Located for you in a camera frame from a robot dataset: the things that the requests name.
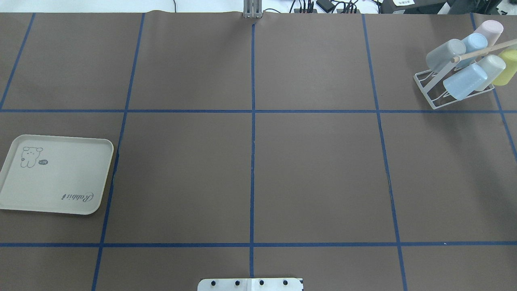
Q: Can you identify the grey cup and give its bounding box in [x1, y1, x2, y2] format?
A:
[425, 39, 467, 73]

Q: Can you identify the light blue cup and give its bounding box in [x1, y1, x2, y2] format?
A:
[443, 64, 487, 101]

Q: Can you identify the pink cup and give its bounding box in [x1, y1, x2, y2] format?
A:
[474, 20, 504, 47]

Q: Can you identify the yellow cup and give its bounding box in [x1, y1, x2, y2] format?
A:
[492, 48, 517, 86]

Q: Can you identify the white cream cup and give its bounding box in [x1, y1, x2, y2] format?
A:
[474, 55, 506, 92]

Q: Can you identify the cream serving tray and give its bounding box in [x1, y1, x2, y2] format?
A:
[0, 135, 114, 215]

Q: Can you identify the aluminium frame post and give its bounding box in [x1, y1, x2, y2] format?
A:
[243, 0, 263, 19]

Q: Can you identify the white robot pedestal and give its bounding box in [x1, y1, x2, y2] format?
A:
[197, 278, 304, 291]

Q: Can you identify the white wire cup rack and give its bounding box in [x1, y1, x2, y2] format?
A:
[412, 34, 516, 110]

